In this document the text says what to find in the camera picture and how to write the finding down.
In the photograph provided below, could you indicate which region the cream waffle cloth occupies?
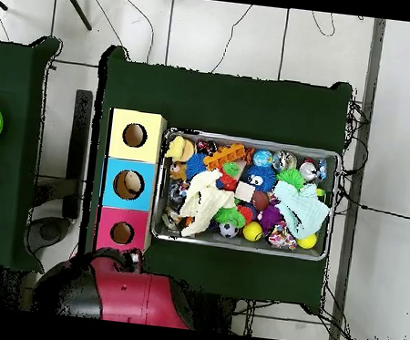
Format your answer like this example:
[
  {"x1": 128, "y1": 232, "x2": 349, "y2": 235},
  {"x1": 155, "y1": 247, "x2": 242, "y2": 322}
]
[{"x1": 176, "y1": 164, "x2": 241, "y2": 242}]

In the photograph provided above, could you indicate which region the shallow mesh bin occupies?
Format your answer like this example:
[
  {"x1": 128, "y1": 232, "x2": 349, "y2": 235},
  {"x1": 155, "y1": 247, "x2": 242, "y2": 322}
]
[{"x1": 149, "y1": 126, "x2": 343, "y2": 263}]

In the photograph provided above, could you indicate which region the wooden box with three holes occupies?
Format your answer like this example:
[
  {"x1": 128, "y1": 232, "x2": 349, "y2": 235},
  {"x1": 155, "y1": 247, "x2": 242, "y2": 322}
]
[{"x1": 91, "y1": 106, "x2": 169, "y2": 262}]

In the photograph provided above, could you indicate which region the orange toy brick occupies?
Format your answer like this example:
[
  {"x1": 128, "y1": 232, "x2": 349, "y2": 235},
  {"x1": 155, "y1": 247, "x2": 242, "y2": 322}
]
[{"x1": 201, "y1": 139, "x2": 247, "y2": 175}]

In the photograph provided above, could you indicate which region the yellow plush duck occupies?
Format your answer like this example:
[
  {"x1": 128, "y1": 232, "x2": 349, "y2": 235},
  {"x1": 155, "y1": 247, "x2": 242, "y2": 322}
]
[{"x1": 164, "y1": 134, "x2": 189, "y2": 164}]

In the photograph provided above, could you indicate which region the globe print ball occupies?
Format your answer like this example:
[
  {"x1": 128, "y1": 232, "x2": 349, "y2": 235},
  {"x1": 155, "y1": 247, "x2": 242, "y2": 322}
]
[{"x1": 251, "y1": 148, "x2": 275, "y2": 170}]

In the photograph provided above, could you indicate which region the blue spiky ball with eyes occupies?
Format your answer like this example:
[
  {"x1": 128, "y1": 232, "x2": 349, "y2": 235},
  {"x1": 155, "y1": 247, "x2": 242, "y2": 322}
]
[{"x1": 241, "y1": 161, "x2": 279, "y2": 194}]

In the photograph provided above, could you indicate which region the small soccer ball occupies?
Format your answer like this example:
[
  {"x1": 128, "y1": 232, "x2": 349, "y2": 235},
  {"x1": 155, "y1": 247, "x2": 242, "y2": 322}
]
[{"x1": 217, "y1": 221, "x2": 241, "y2": 240}]

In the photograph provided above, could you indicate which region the yellow ball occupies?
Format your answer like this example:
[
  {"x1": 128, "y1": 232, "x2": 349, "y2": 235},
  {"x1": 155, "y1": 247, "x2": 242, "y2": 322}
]
[{"x1": 241, "y1": 220, "x2": 265, "y2": 244}]

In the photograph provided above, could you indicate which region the green spiky ball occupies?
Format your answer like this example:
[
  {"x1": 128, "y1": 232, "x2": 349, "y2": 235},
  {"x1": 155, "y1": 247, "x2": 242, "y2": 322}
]
[{"x1": 274, "y1": 166, "x2": 308, "y2": 191}]

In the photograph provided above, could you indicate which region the colourful patterned cloth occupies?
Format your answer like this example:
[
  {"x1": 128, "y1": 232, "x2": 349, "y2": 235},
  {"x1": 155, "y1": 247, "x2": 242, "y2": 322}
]
[{"x1": 265, "y1": 219, "x2": 301, "y2": 252}]

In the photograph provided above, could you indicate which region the mint waffle cloth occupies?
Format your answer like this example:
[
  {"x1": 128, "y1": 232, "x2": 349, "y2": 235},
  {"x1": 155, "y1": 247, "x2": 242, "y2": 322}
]
[{"x1": 267, "y1": 178, "x2": 333, "y2": 243}]

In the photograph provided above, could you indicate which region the black upright panel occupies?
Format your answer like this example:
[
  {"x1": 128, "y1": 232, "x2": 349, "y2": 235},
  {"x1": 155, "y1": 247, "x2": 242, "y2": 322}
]
[{"x1": 60, "y1": 88, "x2": 95, "y2": 221}]

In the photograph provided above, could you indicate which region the grey rounded stand base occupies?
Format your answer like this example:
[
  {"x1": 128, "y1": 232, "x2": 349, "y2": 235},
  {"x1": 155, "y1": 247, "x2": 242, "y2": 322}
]
[{"x1": 25, "y1": 213, "x2": 73, "y2": 258}]

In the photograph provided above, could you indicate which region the dark green side table cloth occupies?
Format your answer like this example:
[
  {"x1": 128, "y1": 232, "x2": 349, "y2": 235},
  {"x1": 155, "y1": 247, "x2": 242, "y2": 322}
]
[{"x1": 0, "y1": 31, "x2": 71, "y2": 274}]

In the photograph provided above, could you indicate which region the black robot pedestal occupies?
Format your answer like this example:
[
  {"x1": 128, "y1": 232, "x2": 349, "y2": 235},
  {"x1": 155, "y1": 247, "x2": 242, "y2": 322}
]
[{"x1": 186, "y1": 291, "x2": 238, "y2": 335}]

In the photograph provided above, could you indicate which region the thin black floor cable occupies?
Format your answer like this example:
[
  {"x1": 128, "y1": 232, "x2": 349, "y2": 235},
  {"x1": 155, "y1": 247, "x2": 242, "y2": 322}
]
[{"x1": 335, "y1": 195, "x2": 410, "y2": 222}]

